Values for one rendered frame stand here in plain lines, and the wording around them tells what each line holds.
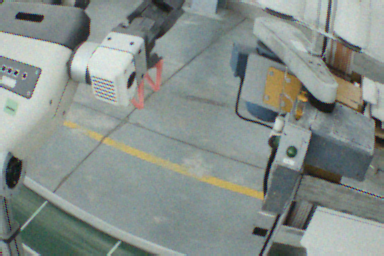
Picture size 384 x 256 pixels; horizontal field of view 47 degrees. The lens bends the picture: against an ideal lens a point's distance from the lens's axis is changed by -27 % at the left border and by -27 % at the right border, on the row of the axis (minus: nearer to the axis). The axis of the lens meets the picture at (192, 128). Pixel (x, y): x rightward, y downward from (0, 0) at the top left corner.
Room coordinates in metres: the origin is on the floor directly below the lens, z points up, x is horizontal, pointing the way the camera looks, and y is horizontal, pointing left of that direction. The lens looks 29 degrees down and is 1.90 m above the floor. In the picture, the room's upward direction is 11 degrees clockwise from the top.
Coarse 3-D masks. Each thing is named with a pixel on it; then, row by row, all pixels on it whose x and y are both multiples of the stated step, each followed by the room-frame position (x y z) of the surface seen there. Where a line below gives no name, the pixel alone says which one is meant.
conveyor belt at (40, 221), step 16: (32, 192) 1.76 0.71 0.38; (16, 208) 1.59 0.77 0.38; (32, 208) 1.64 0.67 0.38; (48, 208) 1.69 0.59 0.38; (32, 224) 1.52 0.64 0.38; (48, 224) 1.57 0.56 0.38; (64, 224) 1.61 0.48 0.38; (80, 224) 1.66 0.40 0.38; (32, 240) 1.40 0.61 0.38; (48, 240) 1.45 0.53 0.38; (64, 240) 1.50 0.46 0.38; (80, 240) 1.54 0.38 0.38; (96, 240) 1.58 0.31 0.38; (112, 240) 1.62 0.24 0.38
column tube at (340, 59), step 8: (336, 0) 1.60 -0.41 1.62; (336, 8) 1.59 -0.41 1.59; (328, 48) 1.60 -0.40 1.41; (336, 48) 1.59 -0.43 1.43; (344, 48) 1.58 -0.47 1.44; (328, 56) 1.60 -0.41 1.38; (336, 56) 1.59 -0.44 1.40; (344, 56) 1.58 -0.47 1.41; (352, 56) 1.57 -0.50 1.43; (328, 64) 1.59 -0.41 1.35; (336, 64) 1.59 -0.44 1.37; (344, 64) 1.58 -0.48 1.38; (352, 64) 1.57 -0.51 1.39; (336, 72) 1.58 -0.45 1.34; (344, 72) 1.58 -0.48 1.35; (296, 184) 1.60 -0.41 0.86; (288, 208) 1.59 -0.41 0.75; (296, 208) 1.58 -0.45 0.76; (304, 208) 1.58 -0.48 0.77; (296, 216) 1.58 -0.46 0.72; (304, 216) 1.57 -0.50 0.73; (280, 224) 1.60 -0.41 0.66; (288, 224) 1.59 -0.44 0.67; (296, 224) 1.58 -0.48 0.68; (272, 240) 1.60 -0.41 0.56
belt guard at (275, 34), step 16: (256, 32) 1.61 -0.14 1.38; (272, 32) 1.54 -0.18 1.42; (288, 32) 1.60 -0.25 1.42; (272, 48) 1.50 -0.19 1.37; (288, 48) 1.42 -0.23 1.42; (288, 64) 1.40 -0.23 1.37; (304, 64) 1.33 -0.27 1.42; (320, 64) 1.38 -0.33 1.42; (304, 80) 1.30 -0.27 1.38; (320, 80) 1.24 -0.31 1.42; (320, 96) 1.23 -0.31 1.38
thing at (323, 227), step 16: (320, 208) 1.25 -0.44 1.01; (320, 224) 1.24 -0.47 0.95; (336, 224) 1.22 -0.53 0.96; (352, 224) 1.20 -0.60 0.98; (368, 224) 1.18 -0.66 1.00; (304, 240) 1.25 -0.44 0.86; (320, 240) 1.23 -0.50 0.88; (336, 240) 1.21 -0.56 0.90; (352, 240) 1.19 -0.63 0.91; (368, 240) 1.17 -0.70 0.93
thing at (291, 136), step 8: (288, 128) 1.10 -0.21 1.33; (296, 128) 1.11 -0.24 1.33; (288, 136) 1.09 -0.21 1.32; (296, 136) 1.08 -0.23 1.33; (304, 136) 1.08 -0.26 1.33; (280, 144) 1.09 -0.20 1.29; (288, 144) 1.08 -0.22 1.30; (296, 144) 1.08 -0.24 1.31; (304, 144) 1.07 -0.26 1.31; (280, 152) 1.09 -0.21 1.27; (304, 152) 1.07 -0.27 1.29; (280, 160) 1.09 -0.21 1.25; (296, 160) 1.08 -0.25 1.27; (296, 168) 1.07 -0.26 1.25
